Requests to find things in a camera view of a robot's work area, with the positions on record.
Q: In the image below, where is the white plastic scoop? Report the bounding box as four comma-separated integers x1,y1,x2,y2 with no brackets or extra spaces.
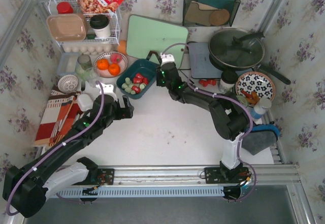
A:
77,93,93,112

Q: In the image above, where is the teal storage basket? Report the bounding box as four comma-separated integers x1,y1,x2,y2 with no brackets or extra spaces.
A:
116,59,158,100

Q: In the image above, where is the red capsule cluster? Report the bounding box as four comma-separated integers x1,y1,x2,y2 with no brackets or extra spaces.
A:
132,85,141,93
133,77,143,84

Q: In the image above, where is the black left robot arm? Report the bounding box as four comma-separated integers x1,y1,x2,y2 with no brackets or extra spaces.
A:
3,95,134,218

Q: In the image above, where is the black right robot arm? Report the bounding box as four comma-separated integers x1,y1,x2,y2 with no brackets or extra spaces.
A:
156,62,252,182

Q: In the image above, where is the paper coffee cup black lid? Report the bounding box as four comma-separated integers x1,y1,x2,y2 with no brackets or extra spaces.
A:
218,70,239,93

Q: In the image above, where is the clear storage box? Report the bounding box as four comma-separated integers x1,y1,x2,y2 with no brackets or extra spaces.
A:
57,52,79,76

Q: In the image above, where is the green capsule cluster top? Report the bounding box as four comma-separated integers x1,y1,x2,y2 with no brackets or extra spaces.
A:
124,87,132,93

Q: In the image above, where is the red capsule cluster bottom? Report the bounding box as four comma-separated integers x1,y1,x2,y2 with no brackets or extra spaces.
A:
132,85,141,93

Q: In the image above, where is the grey induction cooker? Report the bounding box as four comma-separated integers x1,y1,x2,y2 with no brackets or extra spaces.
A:
187,42,222,79

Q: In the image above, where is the clear glass cup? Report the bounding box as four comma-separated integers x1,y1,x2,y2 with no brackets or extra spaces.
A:
84,68,101,87

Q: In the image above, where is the glass fruit plate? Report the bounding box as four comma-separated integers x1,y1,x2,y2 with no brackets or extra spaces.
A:
93,51,128,78

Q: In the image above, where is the green cutting board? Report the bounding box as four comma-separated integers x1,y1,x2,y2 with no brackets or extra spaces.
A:
126,15,189,68

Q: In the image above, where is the white strainer bowl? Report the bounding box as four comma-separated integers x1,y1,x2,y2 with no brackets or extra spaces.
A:
58,75,79,93

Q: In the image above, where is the striped orange cloth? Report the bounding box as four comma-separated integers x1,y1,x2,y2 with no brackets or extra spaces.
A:
34,86,81,147

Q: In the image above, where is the orange fruit behind board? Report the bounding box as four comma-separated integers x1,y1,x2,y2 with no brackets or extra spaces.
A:
117,40,127,55

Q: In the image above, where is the green tinted glass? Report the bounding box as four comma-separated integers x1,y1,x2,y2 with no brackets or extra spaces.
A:
75,54,92,80

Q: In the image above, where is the white egg tray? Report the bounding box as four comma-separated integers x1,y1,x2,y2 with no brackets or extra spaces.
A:
62,44,114,55

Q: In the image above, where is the black wok pan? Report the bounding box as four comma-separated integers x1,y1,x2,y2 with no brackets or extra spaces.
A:
208,28,291,85

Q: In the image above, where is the black mesh holder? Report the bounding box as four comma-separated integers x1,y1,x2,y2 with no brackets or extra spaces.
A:
182,0,241,27

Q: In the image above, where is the round cork coaster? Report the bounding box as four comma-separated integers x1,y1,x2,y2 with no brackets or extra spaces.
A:
209,9,230,26

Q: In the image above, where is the green glass jar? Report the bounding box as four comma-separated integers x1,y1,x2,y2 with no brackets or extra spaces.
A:
236,95,249,107

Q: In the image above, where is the flower pattern plate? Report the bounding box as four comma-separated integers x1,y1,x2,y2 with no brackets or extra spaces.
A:
235,72,276,102

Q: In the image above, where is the white cup on rack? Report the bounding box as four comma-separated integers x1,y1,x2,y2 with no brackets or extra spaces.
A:
89,14,111,38

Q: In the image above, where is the beige plastic container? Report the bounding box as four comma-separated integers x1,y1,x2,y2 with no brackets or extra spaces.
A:
46,13,88,42

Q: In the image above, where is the black power cable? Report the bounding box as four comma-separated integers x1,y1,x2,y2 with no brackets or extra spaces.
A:
180,41,193,71

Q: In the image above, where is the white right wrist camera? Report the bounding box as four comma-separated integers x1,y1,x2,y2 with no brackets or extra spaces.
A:
160,53,175,65

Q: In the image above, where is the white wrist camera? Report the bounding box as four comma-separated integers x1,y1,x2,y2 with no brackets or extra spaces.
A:
96,82,118,101
160,53,175,65

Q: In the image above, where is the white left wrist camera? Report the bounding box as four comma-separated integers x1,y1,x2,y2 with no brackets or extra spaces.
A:
96,82,118,101

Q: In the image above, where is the white wire rack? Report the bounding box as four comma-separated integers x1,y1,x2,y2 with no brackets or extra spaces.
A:
46,0,122,45

